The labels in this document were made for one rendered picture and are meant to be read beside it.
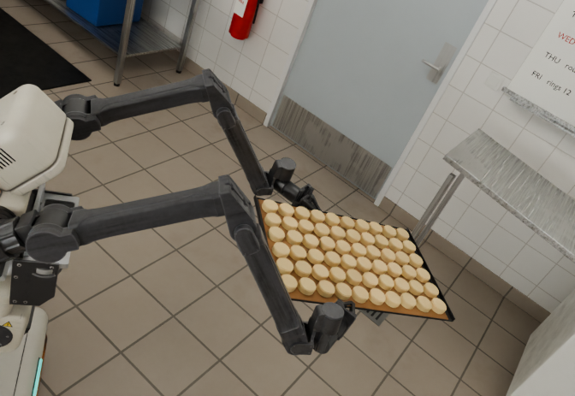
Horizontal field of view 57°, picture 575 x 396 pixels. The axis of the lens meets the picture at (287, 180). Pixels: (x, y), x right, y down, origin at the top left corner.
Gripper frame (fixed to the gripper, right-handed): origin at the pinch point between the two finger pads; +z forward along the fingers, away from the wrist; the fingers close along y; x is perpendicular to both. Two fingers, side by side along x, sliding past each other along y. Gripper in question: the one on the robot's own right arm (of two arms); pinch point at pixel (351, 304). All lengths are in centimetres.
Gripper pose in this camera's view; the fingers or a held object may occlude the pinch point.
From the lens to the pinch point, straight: 152.3
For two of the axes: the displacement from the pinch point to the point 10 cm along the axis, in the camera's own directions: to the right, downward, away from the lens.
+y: 3.9, -7.5, -5.4
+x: -7.7, -5.8, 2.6
